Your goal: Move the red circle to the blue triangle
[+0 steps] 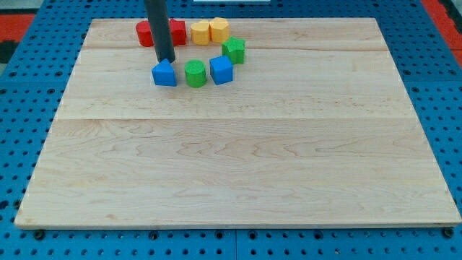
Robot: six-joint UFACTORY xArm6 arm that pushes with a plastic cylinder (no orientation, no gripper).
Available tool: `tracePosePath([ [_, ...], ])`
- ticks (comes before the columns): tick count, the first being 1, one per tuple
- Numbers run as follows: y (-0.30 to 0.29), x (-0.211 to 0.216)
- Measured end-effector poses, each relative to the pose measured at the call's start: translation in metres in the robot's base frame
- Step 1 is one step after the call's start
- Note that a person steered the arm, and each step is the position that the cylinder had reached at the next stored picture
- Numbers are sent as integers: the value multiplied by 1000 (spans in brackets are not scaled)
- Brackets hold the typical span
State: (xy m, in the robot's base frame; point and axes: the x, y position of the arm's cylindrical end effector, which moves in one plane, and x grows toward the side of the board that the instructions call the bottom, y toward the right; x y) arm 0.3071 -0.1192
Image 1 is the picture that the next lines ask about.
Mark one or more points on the blue cube block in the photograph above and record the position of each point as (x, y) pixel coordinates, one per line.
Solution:
(221, 69)

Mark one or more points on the yellow heart block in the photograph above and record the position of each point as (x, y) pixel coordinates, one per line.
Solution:
(200, 34)

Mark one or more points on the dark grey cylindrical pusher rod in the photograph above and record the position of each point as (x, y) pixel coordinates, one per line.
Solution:
(158, 20)

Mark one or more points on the red circle block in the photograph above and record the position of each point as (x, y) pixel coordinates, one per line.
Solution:
(143, 32)

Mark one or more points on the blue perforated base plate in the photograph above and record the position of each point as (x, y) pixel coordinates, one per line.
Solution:
(35, 78)

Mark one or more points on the green star block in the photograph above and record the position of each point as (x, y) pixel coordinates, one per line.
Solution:
(234, 49)

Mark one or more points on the yellow hexagon block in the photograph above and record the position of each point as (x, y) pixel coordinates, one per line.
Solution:
(219, 30)

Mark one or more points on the blue triangle block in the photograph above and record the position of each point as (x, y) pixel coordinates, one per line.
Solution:
(163, 74)

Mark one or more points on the red star block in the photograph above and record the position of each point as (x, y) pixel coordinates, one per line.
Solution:
(178, 31)

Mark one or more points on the green cylinder block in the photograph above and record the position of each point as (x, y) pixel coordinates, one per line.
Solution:
(195, 72)

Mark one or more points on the light wooden board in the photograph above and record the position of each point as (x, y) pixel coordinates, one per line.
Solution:
(316, 130)

